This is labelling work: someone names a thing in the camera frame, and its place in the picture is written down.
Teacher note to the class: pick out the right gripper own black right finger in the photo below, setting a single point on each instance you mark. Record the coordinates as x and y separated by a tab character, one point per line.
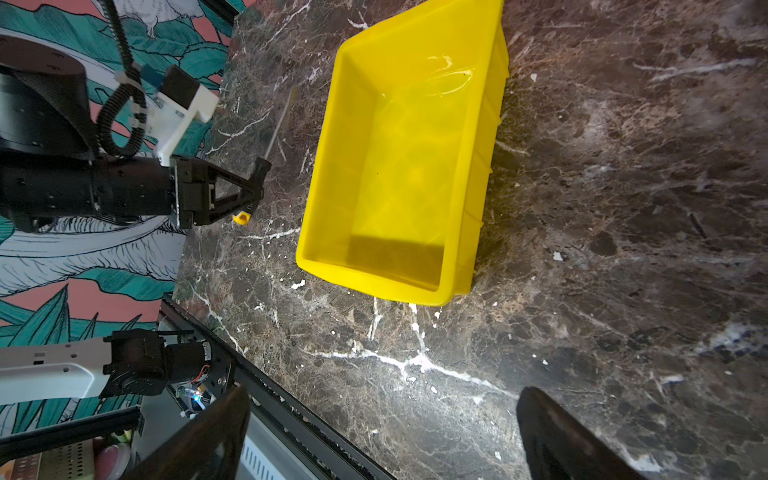
558	446

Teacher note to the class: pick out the right gripper own black left finger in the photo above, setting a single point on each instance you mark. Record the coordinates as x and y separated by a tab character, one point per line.
208	447

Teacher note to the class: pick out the yellow plastic bin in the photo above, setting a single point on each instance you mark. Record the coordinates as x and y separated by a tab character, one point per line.
397	193

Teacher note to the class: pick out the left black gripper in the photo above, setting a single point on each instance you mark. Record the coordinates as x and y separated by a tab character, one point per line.
201	193

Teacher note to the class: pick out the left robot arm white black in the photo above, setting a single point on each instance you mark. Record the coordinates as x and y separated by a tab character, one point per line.
55	162

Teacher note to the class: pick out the black yellow handled screwdriver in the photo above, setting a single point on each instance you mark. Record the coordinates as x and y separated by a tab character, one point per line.
264	156

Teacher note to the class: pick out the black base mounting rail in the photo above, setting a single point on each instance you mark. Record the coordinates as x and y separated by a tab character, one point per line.
294	439

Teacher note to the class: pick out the white slotted cable duct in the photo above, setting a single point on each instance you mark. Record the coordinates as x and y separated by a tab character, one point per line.
253	465

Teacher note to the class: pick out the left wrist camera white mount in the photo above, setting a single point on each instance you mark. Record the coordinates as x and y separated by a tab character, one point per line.
178	102

